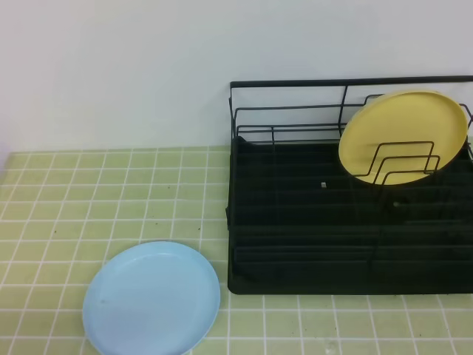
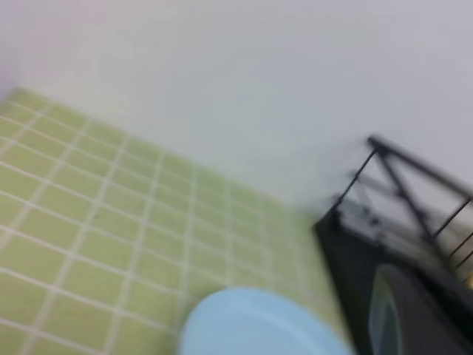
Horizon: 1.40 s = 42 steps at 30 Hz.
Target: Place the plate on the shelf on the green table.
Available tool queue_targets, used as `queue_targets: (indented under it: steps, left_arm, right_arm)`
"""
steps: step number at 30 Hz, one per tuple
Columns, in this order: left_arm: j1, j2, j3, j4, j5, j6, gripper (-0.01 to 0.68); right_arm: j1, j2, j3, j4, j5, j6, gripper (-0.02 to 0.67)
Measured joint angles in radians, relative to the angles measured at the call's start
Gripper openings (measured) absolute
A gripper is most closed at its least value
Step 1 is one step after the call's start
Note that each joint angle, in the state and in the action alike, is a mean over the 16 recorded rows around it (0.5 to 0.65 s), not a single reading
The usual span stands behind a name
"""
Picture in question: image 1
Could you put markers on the light blue plastic plate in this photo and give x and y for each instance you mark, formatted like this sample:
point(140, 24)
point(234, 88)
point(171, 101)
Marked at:
point(155, 298)

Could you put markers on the yellow plastic plate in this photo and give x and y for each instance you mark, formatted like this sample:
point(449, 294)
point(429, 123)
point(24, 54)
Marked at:
point(403, 137)

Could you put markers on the black wire dish rack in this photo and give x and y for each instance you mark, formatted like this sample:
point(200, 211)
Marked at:
point(299, 223)

